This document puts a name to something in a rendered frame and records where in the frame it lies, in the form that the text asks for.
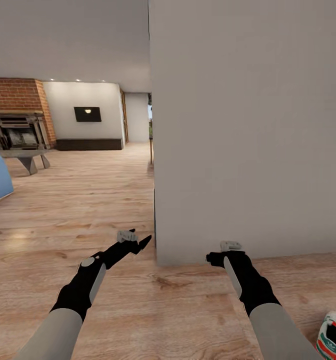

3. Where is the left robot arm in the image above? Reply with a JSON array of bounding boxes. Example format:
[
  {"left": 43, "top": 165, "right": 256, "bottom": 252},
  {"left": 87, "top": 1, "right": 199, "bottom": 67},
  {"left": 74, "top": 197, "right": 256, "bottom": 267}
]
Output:
[{"left": 13, "top": 229, "right": 152, "bottom": 360}]

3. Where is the gym shoe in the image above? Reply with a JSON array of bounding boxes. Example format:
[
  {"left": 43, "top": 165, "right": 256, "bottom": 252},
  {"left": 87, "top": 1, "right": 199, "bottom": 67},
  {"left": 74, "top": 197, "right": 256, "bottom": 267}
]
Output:
[{"left": 314, "top": 311, "right": 336, "bottom": 360}]

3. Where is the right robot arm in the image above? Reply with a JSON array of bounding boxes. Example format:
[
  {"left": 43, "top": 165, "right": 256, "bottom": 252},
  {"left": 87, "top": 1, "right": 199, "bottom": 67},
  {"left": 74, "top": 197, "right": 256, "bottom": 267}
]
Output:
[{"left": 206, "top": 240, "right": 326, "bottom": 360}]

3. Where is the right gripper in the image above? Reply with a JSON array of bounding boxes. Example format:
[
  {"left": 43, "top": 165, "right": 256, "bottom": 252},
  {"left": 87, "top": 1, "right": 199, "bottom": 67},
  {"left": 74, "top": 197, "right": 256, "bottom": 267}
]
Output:
[{"left": 206, "top": 252, "right": 227, "bottom": 268}]

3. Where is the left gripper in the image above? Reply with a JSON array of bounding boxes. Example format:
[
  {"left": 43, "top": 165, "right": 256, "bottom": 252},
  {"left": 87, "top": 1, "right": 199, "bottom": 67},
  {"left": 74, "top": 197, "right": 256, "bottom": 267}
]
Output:
[{"left": 109, "top": 235, "right": 152, "bottom": 263}]

